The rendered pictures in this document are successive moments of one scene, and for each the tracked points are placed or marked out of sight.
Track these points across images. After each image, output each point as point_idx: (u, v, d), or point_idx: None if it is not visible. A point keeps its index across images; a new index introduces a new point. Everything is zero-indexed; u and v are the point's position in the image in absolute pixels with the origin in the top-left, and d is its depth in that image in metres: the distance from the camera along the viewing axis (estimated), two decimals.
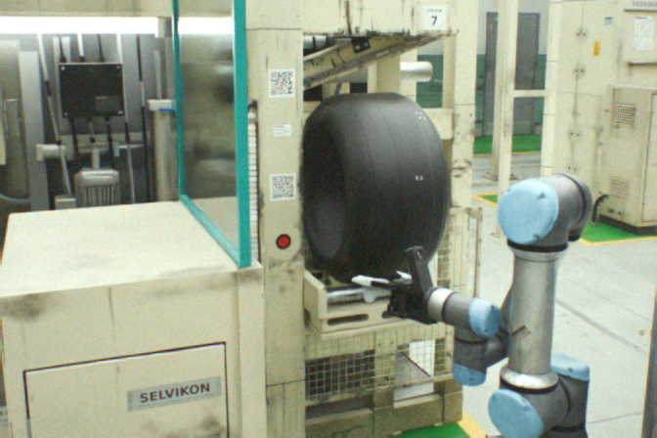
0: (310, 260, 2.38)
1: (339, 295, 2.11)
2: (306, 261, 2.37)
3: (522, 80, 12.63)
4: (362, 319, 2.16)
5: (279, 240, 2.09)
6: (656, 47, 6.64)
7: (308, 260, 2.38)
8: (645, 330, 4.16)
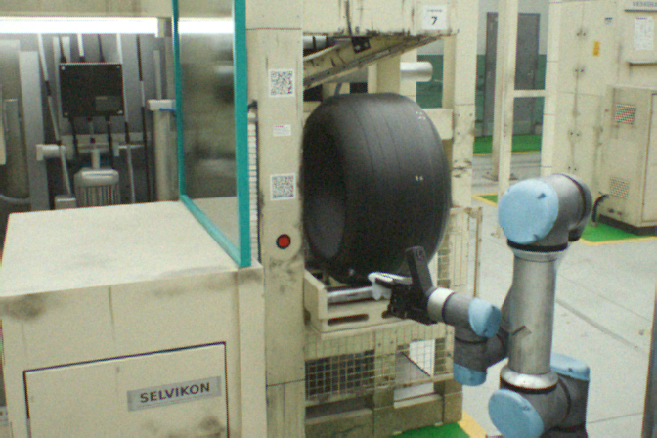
0: (310, 260, 2.38)
1: (339, 295, 2.11)
2: (306, 261, 2.37)
3: (522, 80, 12.63)
4: (362, 319, 2.16)
5: (279, 240, 2.09)
6: (656, 47, 6.64)
7: (308, 260, 2.38)
8: (645, 330, 4.16)
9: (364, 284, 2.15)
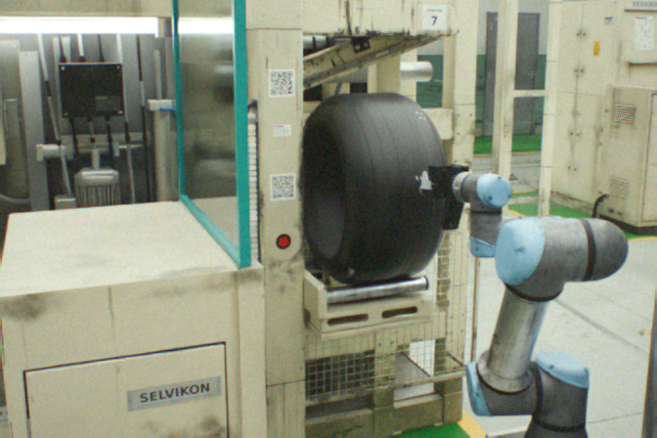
0: (310, 260, 2.38)
1: (339, 295, 2.11)
2: (306, 261, 2.37)
3: (522, 80, 12.63)
4: (362, 319, 2.16)
5: (279, 240, 2.09)
6: (656, 47, 6.64)
7: (308, 260, 2.38)
8: (645, 330, 4.16)
9: (364, 284, 2.15)
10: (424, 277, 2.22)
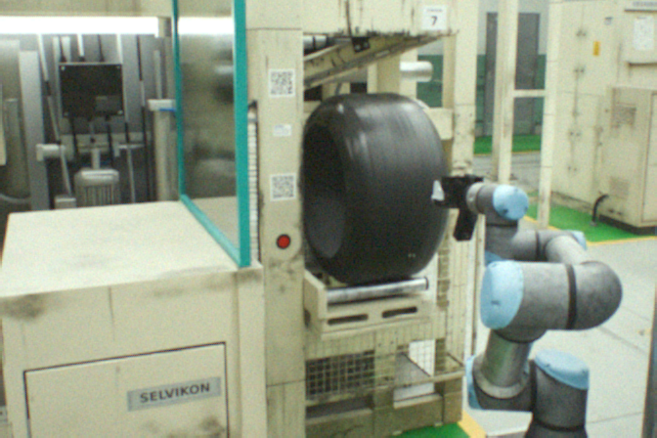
0: (312, 272, 2.37)
1: (336, 301, 2.13)
2: None
3: (522, 80, 12.63)
4: (362, 319, 2.16)
5: (279, 240, 2.09)
6: (656, 47, 6.64)
7: (310, 272, 2.37)
8: (645, 330, 4.16)
9: (367, 294, 2.14)
10: (425, 288, 2.21)
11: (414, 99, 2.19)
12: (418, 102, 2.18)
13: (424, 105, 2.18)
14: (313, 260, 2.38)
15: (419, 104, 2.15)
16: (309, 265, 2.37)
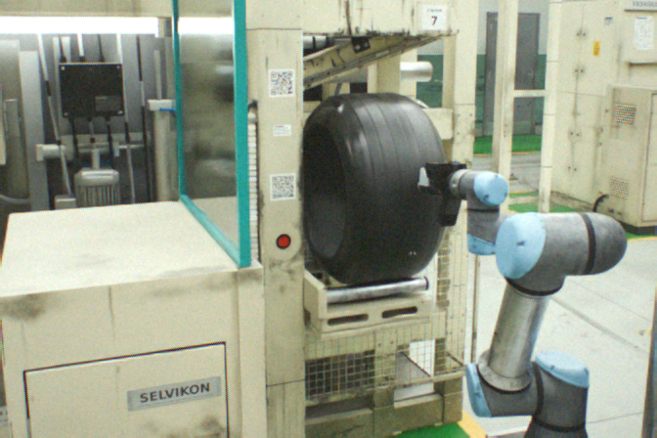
0: (311, 273, 2.38)
1: None
2: None
3: (522, 80, 12.63)
4: (362, 319, 2.16)
5: (279, 240, 2.09)
6: (656, 47, 6.64)
7: (309, 273, 2.38)
8: (645, 330, 4.16)
9: (367, 296, 2.14)
10: (424, 289, 2.22)
11: (413, 98, 2.19)
12: (416, 101, 2.19)
13: (423, 104, 2.18)
14: (314, 262, 2.38)
15: (417, 103, 2.16)
16: (309, 267, 2.36)
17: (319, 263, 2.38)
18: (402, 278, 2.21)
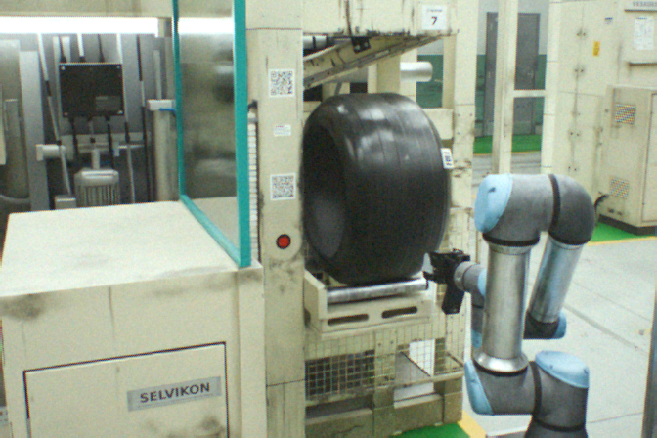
0: None
1: None
2: None
3: (522, 80, 12.63)
4: (362, 319, 2.16)
5: (279, 240, 2.09)
6: (656, 47, 6.64)
7: None
8: (645, 330, 4.16)
9: None
10: None
11: (443, 150, 2.05)
12: (446, 154, 2.05)
13: (451, 159, 2.06)
14: (314, 272, 2.38)
15: (445, 164, 2.04)
16: None
17: (318, 273, 2.39)
18: (407, 284, 2.18)
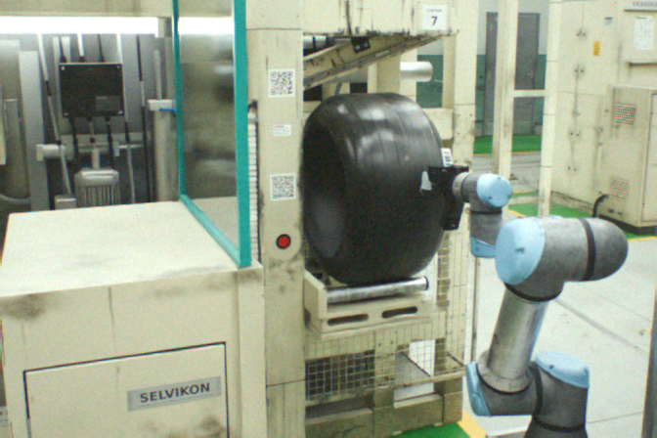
0: None
1: None
2: None
3: (522, 80, 12.63)
4: (362, 319, 2.16)
5: (279, 240, 2.09)
6: (656, 47, 6.64)
7: None
8: (645, 330, 4.16)
9: None
10: None
11: (443, 150, 2.05)
12: (446, 154, 2.05)
13: (451, 159, 2.06)
14: (314, 272, 2.38)
15: (445, 164, 2.04)
16: None
17: (318, 273, 2.39)
18: (407, 284, 2.18)
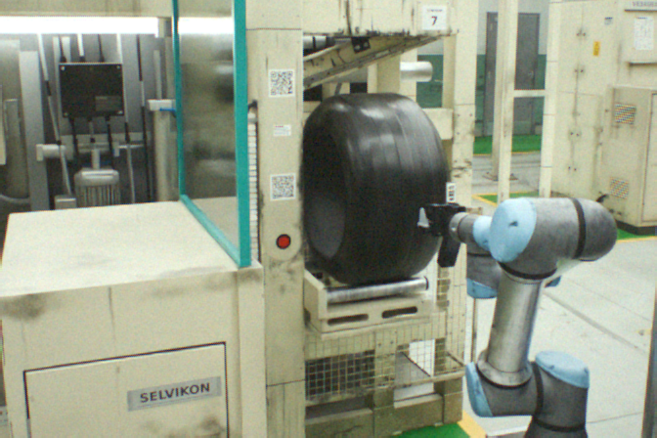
0: (309, 260, 2.39)
1: (337, 288, 2.11)
2: (305, 260, 2.38)
3: (522, 80, 12.63)
4: (362, 319, 2.16)
5: (279, 240, 2.09)
6: (656, 47, 6.64)
7: (307, 260, 2.39)
8: (645, 330, 4.16)
9: None
10: (420, 276, 2.23)
11: (448, 185, 2.04)
12: (451, 189, 2.04)
13: (454, 194, 2.06)
14: None
15: (448, 200, 2.04)
16: None
17: None
18: (406, 292, 2.20)
